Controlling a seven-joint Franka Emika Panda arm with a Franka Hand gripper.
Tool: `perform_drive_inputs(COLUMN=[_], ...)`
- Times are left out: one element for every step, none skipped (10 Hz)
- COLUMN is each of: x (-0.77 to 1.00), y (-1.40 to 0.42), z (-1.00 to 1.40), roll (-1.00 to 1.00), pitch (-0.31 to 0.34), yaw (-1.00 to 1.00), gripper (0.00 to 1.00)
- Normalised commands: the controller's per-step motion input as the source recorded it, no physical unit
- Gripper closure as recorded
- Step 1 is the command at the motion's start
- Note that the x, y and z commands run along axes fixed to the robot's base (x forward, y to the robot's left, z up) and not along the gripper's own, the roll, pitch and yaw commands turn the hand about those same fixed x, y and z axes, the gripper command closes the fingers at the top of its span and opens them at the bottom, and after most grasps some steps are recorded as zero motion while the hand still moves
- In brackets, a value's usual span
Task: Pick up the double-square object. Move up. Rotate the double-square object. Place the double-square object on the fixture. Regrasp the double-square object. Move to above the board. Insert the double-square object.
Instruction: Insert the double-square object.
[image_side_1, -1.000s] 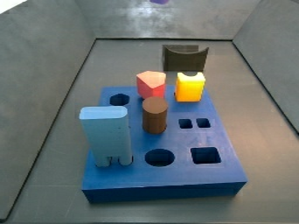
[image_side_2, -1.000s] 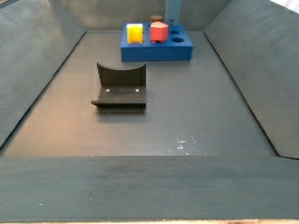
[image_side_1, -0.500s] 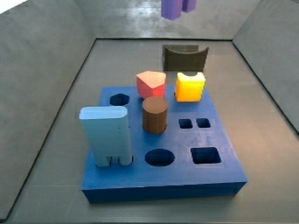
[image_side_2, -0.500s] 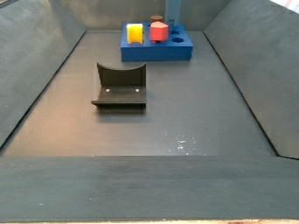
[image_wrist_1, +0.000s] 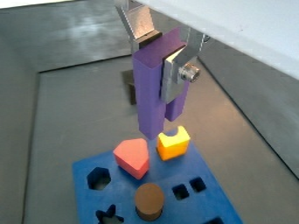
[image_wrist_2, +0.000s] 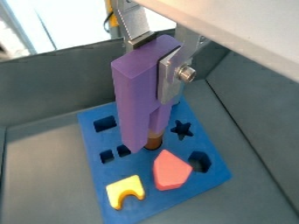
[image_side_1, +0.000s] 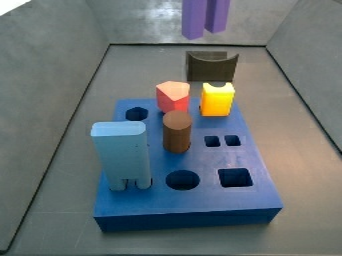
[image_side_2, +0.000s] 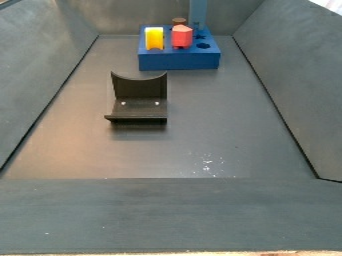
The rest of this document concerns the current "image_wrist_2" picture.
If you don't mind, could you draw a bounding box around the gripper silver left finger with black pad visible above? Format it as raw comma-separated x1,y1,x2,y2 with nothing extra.
111,0,157,50

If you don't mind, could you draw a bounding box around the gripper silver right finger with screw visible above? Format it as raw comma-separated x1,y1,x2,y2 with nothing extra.
158,24,211,104

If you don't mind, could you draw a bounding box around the purple double-square block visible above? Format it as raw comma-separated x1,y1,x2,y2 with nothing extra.
111,35,181,153

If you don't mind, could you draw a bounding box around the blue shape-sorter board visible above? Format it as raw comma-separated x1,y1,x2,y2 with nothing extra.
78,100,232,224

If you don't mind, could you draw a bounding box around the brown cylinder block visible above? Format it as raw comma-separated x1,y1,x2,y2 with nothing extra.
145,131,165,151

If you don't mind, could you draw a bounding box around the red pentagon block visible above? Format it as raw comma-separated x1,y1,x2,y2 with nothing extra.
154,150,193,191

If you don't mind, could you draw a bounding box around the yellow arch block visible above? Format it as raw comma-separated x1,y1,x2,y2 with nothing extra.
106,175,146,210

